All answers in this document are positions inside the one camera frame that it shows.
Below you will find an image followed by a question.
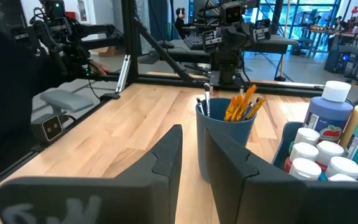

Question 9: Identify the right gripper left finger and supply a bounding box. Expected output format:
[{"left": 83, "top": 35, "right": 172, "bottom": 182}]
[{"left": 114, "top": 124, "right": 183, "bottom": 224}]

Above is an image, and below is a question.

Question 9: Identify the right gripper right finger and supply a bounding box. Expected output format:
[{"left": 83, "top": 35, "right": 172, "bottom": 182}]
[{"left": 204, "top": 127, "right": 307, "bottom": 224}]

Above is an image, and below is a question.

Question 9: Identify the dark blue plastic cup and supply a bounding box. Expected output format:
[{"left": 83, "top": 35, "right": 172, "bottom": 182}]
[{"left": 195, "top": 98, "right": 257, "bottom": 184}]

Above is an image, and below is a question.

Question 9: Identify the crimson small paint bottle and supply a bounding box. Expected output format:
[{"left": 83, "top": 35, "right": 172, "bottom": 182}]
[{"left": 283, "top": 142, "right": 319, "bottom": 174}]

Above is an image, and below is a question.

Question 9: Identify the teal plastic caddy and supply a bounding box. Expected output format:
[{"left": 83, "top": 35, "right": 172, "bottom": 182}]
[{"left": 271, "top": 121, "right": 358, "bottom": 187}]

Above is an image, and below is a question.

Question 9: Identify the black pen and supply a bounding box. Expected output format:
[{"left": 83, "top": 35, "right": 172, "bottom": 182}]
[{"left": 246, "top": 95, "right": 267, "bottom": 121}]

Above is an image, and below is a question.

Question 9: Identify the teal-green small paint bottle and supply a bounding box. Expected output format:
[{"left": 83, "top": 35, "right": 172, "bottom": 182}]
[{"left": 288, "top": 127, "right": 321, "bottom": 155}]

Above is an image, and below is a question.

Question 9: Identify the small white-capped paint bottle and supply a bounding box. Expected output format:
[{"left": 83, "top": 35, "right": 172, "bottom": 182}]
[{"left": 318, "top": 156, "right": 358, "bottom": 181}]

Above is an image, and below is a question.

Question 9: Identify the tall lavender paint bottle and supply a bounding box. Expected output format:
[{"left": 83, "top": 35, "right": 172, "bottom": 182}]
[{"left": 303, "top": 80, "right": 354, "bottom": 144}]

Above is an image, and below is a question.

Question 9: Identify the black desk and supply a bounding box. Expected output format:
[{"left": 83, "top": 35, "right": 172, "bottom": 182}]
[{"left": 137, "top": 32, "right": 300, "bottom": 65}]

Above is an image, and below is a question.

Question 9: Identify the black keyboard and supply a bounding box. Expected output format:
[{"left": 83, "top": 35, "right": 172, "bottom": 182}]
[{"left": 183, "top": 32, "right": 205, "bottom": 50}]

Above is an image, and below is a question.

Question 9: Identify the black computer tower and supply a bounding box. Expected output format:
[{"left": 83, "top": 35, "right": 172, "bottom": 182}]
[{"left": 324, "top": 46, "right": 354, "bottom": 74}]

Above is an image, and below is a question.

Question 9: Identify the silver aluminium bar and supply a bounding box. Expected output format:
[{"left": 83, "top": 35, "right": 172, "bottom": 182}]
[{"left": 116, "top": 54, "right": 132, "bottom": 94}]

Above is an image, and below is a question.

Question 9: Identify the grey padded stool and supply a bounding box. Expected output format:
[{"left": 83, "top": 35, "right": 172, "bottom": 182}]
[{"left": 39, "top": 89, "right": 95, "bottom": 113}]

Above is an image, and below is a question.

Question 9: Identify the person's hand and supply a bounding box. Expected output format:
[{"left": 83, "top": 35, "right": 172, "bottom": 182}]
[{"left": 88, "top": 60, "right": 111, "bottom": 76}]

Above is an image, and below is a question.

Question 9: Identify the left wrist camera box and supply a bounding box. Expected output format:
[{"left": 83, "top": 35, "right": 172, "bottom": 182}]
[{"left": 224, "top": 2, "right": 246, "bottom": 25}]

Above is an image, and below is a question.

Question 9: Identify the table-level camera box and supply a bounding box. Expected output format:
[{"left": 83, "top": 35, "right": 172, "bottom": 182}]
[{"left": 30, "top": 113, "right": 64, "bottom": 144}]

